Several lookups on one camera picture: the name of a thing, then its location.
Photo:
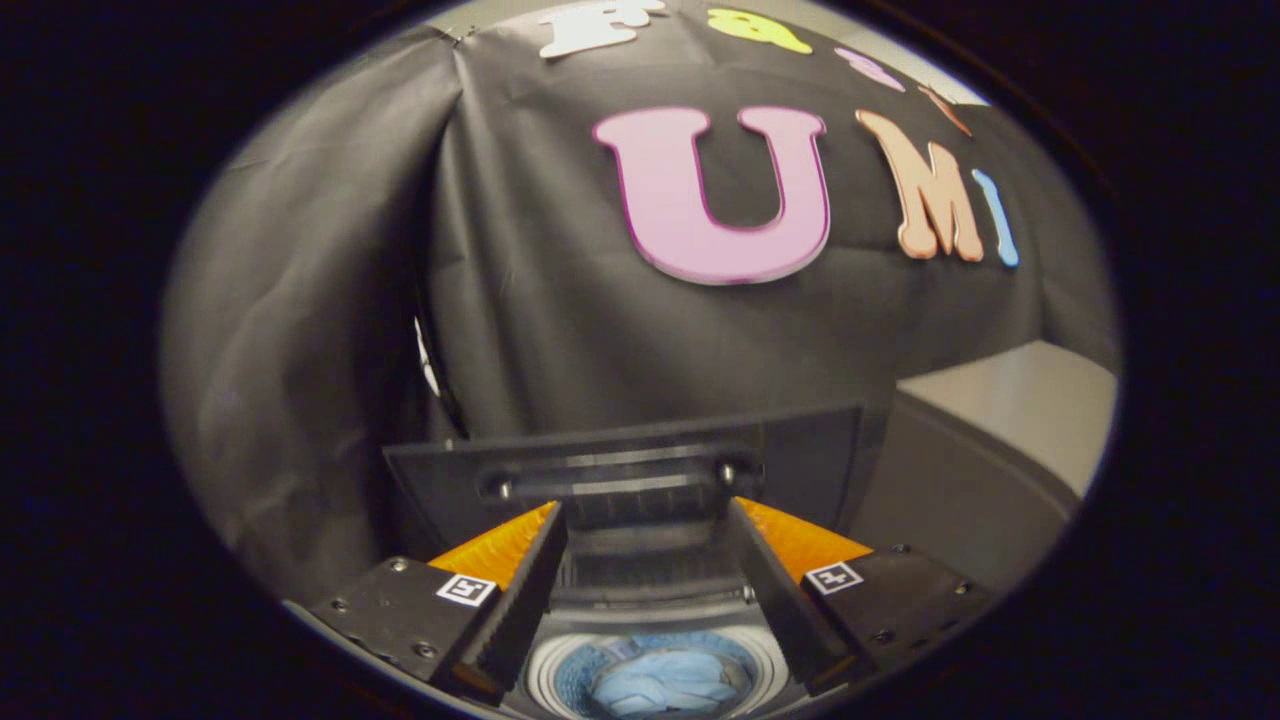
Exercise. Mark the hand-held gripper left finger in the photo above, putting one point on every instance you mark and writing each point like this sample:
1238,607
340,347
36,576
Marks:
520,600

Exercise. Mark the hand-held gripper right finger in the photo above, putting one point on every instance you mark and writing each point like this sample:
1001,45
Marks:
775,600

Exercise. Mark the light blue shirt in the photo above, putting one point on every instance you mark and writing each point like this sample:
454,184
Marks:
660,685

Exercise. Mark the black backdrop cloth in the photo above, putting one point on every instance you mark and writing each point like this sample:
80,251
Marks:
550,300

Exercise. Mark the beige cabinet with grey frame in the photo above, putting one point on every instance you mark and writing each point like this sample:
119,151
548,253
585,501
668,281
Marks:
960,480

